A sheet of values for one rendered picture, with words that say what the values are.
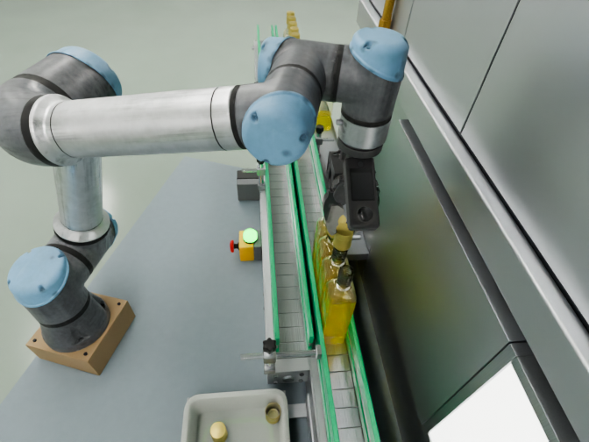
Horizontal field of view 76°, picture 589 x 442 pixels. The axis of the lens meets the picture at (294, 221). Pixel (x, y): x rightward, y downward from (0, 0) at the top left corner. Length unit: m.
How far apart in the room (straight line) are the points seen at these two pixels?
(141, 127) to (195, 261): 0.79
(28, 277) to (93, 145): 0.47
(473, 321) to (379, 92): 0.33
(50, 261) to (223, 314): 0.45
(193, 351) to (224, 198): 0.58
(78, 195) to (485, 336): 0.75
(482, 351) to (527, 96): 0.32
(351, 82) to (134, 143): 0.28
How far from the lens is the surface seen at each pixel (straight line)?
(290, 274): 1.03
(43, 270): 0.94
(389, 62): 0.52
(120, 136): 0.51
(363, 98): 0.53
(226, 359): 1.06
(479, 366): 0.59
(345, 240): 0.72
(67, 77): 0.69
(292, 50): 0.52
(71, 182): 0.84
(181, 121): 0.46
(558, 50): 0.51
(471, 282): 0.57
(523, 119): 0.53
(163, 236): 1.32
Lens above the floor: 1.72
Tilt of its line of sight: 47 degrees down
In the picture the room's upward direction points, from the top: 4 degrees clockwise
